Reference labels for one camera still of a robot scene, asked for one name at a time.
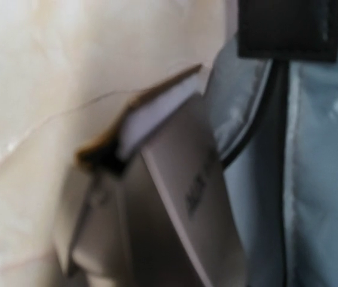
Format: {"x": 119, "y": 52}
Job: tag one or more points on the grey zip pouch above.
{"x": 281, "y": 155}

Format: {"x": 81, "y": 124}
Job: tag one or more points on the silver black hair clipper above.
{"x": 145, "y": 203}

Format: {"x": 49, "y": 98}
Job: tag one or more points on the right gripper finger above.
{"x": 288, "y": 30}

